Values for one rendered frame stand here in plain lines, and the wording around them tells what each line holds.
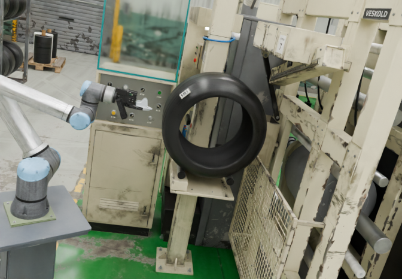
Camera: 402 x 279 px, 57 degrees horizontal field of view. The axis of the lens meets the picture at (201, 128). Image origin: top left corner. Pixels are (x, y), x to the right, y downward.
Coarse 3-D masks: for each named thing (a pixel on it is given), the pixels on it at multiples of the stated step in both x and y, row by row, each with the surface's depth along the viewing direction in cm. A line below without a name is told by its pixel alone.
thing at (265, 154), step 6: (270, 120) 250; (270, 126) 232; (276, 126) 233; (270, 132) 234; (276, 132) 234; (270, 138) 235; (276, 138) 235; (264, 144) 236; (270, 144) 236; (264, 150) 237; (270, 150) 238; (264, 156) 239; (270, 156) 239; (264, 162) 240
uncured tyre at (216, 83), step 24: (216, 72) 206; (192, 96) 189; (216, 96) 189; (240, 96) 191; (168, 120) 194; (264, 120) 199; (168, 144) 198; (192, 144) 227; (240, 144) 228; (192, 168) 202; (216, 168) 202; (240, 168) 205
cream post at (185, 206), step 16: (224, 0) 213; (224, 16) 216; (208, 32) 226; (224, 32) 218; (208, 48) 220; (224, 48) 221; (208, 64) 223; (224, 64) 224; (208, 112) 233; (192, 128) 236; (208, 128) 236; (208, 144) 241; (176, 208) 253; (192, 208) 254; (176, 224) 257; (176, 240) 261; (176, 256) 265
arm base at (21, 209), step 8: (16, 200) 188; (24, 200) 186; (40, 200) 190; (16, 208) 187; (24, 208) 188; (32, 208) 188; (40, 208) 191; (48, 208) 197; (16, 216) 187; (24, 216) 187; (32, 216) 188; (40, 216) 191
